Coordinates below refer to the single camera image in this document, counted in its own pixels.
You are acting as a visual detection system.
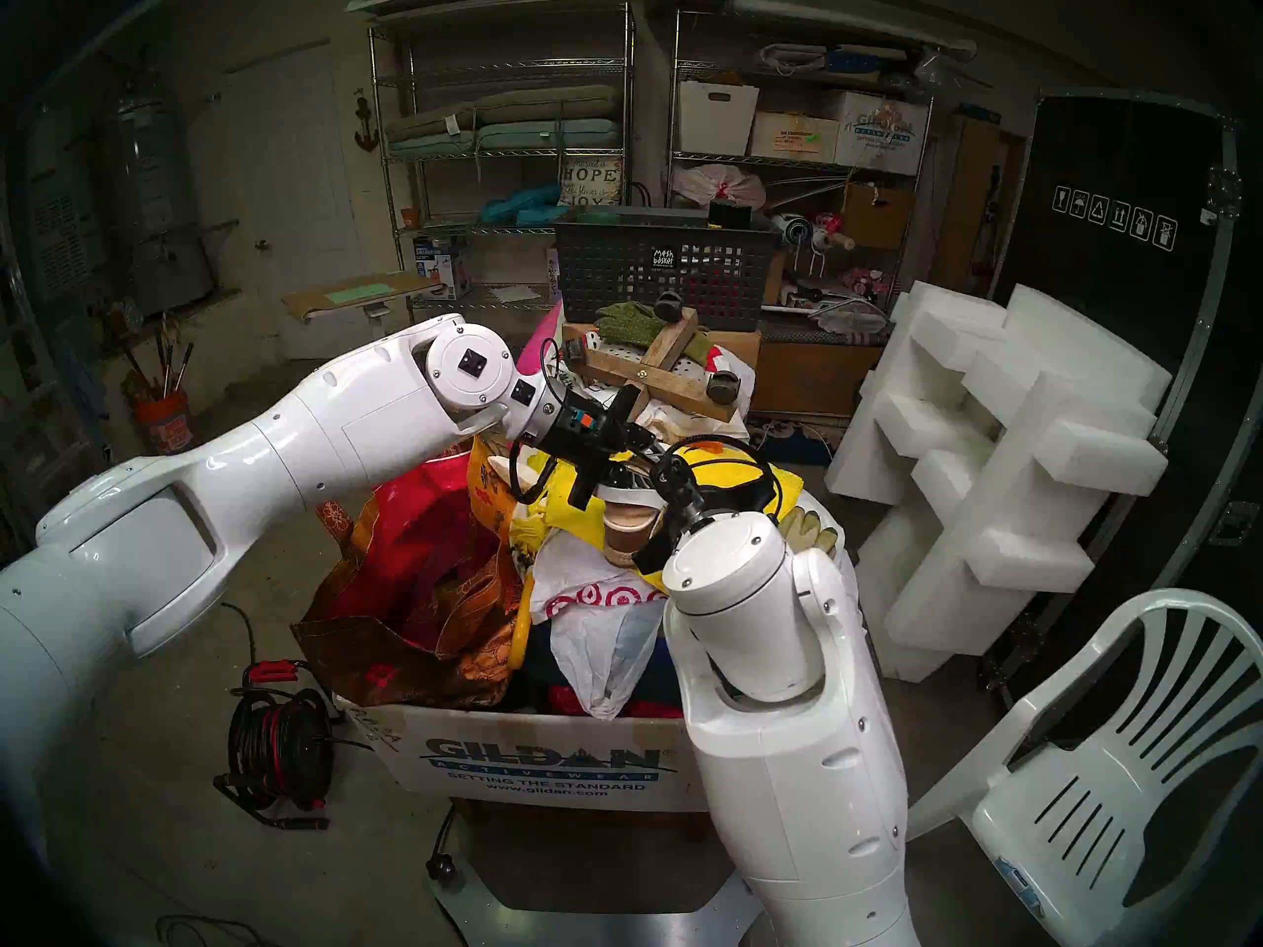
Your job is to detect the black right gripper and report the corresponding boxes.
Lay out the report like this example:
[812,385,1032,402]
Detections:
[631,452,707,575]

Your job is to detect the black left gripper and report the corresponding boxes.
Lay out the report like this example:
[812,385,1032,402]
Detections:
[538,383,684,507]

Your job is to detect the white strap wedge sandal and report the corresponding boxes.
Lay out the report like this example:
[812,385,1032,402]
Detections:
[600,467,672,569]

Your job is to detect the wooden cross caster dolly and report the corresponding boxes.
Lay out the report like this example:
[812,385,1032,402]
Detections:
[564,309,743,423]

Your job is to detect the green knit gloves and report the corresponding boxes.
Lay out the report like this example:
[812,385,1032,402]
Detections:
[594,301,711,364]

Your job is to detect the beige green work glove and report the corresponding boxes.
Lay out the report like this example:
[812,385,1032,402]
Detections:
[780,506,840,559]

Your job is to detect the large brown box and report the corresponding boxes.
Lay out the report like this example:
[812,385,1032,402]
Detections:
[755,328,889,418]

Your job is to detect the black plastic mesh basket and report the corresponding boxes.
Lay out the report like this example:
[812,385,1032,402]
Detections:
[555,207,780,332]

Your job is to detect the white red-print plastic bag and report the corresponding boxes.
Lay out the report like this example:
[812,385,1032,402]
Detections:
[533,531,672,721]

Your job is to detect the crumpled clear plastic bag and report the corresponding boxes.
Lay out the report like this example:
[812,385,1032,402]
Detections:
[809,297,894,339]

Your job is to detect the red fabric item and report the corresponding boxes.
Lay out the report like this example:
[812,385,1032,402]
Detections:
[548,684,682,721]

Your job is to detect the red orange patterned bag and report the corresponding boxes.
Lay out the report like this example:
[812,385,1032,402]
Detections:
[293,452,524,709]

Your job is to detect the blue white product box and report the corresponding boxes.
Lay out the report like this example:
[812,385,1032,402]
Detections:
[412,235,473,300]

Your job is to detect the HOPE text pillow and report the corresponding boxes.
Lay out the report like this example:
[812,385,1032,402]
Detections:
[559,156,625,208]

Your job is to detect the turquoise folded cushion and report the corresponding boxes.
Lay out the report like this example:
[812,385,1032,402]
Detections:
[481,183,563,228]

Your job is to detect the pink white plastic bag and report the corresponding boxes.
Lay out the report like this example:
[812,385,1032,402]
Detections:
[676,164,766,211]

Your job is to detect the white foam packing block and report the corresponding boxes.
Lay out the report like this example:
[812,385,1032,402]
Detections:
[824,281,1173,682]

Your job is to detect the brown cardboard box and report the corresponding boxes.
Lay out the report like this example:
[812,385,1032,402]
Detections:
[841,183,917,251]

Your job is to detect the large Gildan cardboard box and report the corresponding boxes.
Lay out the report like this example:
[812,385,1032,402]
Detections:
[340,698,706,813]

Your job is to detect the white stand cardboard-top table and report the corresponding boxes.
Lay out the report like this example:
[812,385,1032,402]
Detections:
[281,270,445,339]

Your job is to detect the teal seat cushion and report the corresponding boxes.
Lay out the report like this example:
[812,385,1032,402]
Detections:
[390,118,623,153]

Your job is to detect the white storage bin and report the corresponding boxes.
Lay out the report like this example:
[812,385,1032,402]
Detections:
[678,80,759,157]

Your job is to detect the small labelled cardboard box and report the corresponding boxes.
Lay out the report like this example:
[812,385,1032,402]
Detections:
[750,112,840,163]

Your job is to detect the beige seat cushion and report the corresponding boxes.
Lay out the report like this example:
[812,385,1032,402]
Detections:
[385,104,482,145]
[474,85,621,125]

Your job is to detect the small Gildan cardboard box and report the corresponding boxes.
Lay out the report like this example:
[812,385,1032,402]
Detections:
[834,91,930,177]

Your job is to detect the tan wooden board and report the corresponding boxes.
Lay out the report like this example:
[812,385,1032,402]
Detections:
[932,116,1003,290]

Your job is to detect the white door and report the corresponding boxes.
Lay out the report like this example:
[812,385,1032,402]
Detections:
[225,42,371,359]

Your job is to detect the orange bucket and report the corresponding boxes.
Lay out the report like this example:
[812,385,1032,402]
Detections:
[135,388,198,458]

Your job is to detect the white plastic chair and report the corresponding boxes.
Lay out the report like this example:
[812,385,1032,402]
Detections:
[903,588,1263,947]

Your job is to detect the black flight case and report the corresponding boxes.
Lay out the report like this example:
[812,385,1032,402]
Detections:
[987,89,1263,660]

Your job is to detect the grey water heater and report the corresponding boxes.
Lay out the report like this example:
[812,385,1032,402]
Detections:
[104,92,213,315]

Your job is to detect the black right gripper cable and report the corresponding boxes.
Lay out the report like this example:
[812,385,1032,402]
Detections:
[671,434,785,522]

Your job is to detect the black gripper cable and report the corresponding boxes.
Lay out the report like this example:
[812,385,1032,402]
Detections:
[508,442,563,507]
[671,434,785,522]

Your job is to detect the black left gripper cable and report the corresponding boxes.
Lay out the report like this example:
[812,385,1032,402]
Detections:
[508,442,563,507]

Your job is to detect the yellow curved handle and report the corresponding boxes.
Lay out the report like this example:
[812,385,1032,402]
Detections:
[508,572,536,672]

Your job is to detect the chrome wire shelf with boxes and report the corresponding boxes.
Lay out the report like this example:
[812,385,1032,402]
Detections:
[666,8,938,295]

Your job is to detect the chrome wire shelf with cushions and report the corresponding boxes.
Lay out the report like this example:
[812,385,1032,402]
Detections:
[367,3,637,379]

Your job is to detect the red black cable reel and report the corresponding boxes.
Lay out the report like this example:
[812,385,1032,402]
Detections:
[214,659,346,833]

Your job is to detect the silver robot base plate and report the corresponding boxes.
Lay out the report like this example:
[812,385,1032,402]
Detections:
[426,856,761,947]

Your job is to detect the black floor cable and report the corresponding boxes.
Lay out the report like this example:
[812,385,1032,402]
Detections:
[158,915,258,947]

